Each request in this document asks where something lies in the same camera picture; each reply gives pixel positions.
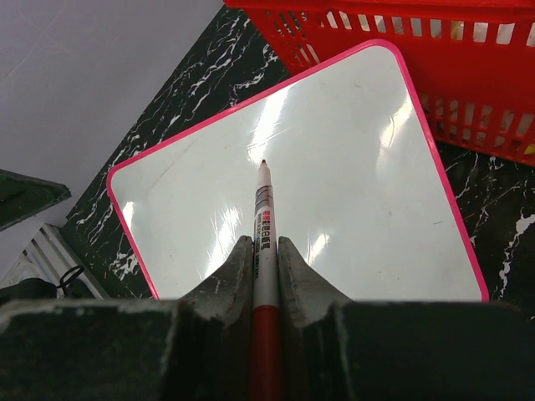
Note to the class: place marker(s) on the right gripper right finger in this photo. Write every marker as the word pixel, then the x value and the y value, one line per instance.
pixel 339 349

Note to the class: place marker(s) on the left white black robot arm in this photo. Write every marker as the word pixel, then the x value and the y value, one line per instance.
pixel 25 196

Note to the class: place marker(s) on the red whiteboard marker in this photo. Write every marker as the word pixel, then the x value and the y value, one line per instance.
pixel 266 368

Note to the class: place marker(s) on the pink framed whiteboard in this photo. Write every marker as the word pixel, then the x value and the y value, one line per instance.
pixel 359 187

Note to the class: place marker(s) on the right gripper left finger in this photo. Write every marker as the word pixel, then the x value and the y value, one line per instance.
pixel 192 348

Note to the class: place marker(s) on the red plastic shopping basket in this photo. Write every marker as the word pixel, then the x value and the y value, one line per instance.
pixel 471 62

